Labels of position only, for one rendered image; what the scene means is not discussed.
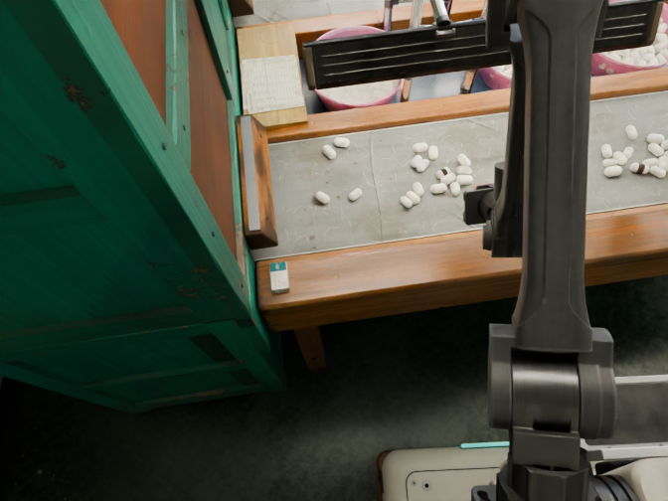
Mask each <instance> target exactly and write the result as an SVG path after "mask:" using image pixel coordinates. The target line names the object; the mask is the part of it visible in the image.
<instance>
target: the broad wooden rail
mask: <svg viewBox="0 0 668 501"><path fill-rule="evenodd" d="M281 261H286V264H287V271H288V280H289V289H290V291H287V292H280V293H272V291H271V283H270V272H269V264H270V263H274V262H281ZM667 274H668V203H667V204H660V205H653V206H646V207H639V208H632V209H625V210H618V211H611V212H604V213H597V214H590V215H586V223H585V251H584V287H586V286H593V285H599V284H606V283H613V282H620V281H626V280H633V279H639V278H646V277H653V276H660V275H667ZM254 275H255V287H256V300H257V308H258V310H259V312H260V314H261V316H262V317H263V319H264V321H265V323H266V325H267V327H268V328H269V330H270V332H271V333H273V332H280V331H287V330H293V329H300V328H307V327H314V326H321V325H328V324H334V323H341V322H348V321H355V320H362V319H369V318H375V317H382V316H389V315H396V314H403V313H410V312H416V311H423V310H430V309H435V308H439V307H449V306H456V305H463V304H470V303H477V302H484V301H490V300H497V299H504V298H511V297H518V296H519V291H520V285H521V277H522V258H521V257H491V250H484V249H483V247H482V230H478V231H471V232H464V233H457V234H449V235H442V236H435V237H428V238H421V239H414V240H407V241H400V242H393V243H386V244H379V245H372V246H365V247H358V248H351V249H344V250H331V251H324V252H317V253H310V254H303V255H296V256H289V257H282V258H275V259H268V260H261V261H258V262H257V263H256V264H255V268H254Z"/></svg>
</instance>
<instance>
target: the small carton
mask: <svg viewBox="0 0 668 501"><path fill-rule="evenodd" d="M269 272H270V283H271V291H272V293H280V292H287V291H290V289H289V280H288V271H287V264H286V261H281V262H274V263H270V264H269Z"/></svg>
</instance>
